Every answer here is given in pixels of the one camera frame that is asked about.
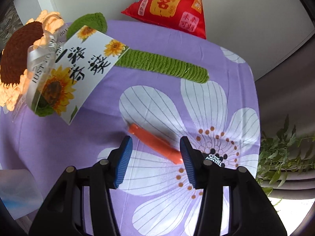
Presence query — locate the white bookshelf cabinet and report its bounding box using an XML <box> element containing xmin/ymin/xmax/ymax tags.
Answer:
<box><xmin>13</xmin><ymin>0</ymin><xmax>314</xmax><ymax>79</ymax></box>

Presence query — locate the orange utility knife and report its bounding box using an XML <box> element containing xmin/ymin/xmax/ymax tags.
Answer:
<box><xmin>128</xmin><ymin>123</ymin><xmax>183</xmax><ymax>164</ymax></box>

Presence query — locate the sunflower greeting card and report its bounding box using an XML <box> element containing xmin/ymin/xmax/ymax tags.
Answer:
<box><xmin>40</xmin><ymin>25</ymin><xmax>129</xmax><ymax>124</ymax></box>

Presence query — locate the purple floral tablecloth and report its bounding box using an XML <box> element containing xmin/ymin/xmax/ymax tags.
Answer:
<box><xmin>1</xmin><ymin>20</ymin><xmax>260</xmax><ymax>235</ymax></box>

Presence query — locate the red triangular pillow charm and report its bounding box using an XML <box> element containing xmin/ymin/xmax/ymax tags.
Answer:
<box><xmin>121</xmin><ymin>0</ymin><xmax>206</xmax><ymax>39</ymax></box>

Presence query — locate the crochet sunflower with green stem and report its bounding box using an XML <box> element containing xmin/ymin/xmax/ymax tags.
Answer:
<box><xmin>0</xmin><ymin>9</ymin><xmax>210</xmax><ymax>117</ymax></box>

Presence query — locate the translucent plastic cup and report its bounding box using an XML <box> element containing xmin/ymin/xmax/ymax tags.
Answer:
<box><xmin>0</xmin><ymin>169</ymin><xmax>43</xmax><ymax>219</ymax></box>

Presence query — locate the green potted plant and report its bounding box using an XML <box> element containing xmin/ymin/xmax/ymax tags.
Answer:
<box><xmin>256</xmin><ymin>116</ymin><xmax>314</xmax><ymax>199</ymax></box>

